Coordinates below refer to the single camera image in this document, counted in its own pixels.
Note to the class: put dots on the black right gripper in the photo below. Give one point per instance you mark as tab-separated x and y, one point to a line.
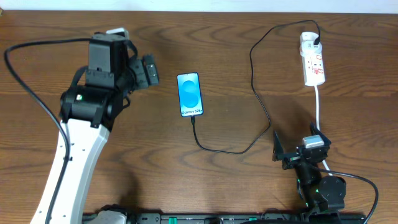
291	158

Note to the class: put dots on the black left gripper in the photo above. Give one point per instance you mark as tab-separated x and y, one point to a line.
143	81

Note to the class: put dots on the blue Galaxy smartphone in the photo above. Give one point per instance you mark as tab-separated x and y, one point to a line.
189	93

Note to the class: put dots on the white power strip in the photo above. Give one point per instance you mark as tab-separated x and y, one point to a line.
312	59

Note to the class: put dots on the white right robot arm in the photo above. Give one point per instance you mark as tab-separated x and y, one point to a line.
323	195

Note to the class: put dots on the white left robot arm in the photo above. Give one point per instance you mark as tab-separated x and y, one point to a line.
97	94

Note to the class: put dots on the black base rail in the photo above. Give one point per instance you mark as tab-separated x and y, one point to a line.
116	214

